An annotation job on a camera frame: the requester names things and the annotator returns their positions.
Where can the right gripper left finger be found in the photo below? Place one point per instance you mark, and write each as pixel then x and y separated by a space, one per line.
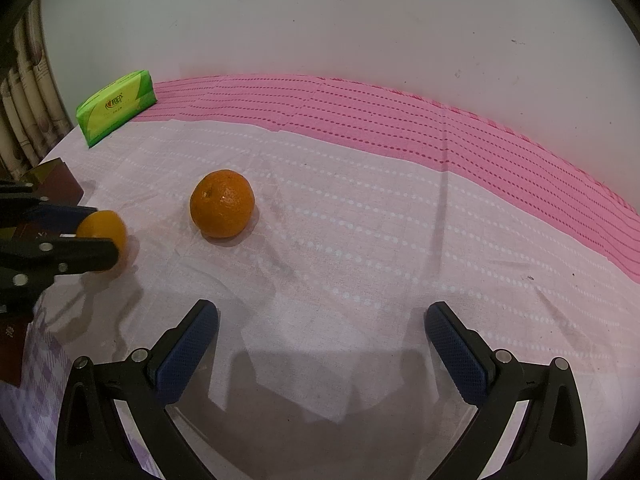
pixel 91 442

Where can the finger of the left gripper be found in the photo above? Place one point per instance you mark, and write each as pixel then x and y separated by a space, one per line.
pixel 59 256
pixel 49 216

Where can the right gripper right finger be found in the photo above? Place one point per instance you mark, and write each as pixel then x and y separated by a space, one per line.
pixel 551 441

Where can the yellow-orange mandarin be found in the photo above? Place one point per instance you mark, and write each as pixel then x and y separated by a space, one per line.
pixel 106 224

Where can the orange mandarin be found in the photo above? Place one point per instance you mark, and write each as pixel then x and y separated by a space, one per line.
pixel 221 204

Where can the gold rectangular tin tray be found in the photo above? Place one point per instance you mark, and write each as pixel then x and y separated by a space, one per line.
pixel 53 183

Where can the beige pleated curtain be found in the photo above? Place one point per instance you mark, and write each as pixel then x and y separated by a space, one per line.
pixel 33 119

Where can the green tissue box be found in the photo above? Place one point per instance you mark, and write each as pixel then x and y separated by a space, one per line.
pixel 114 105

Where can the pink purple checked tablecloth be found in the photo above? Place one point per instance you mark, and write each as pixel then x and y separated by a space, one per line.
pixel 370 205

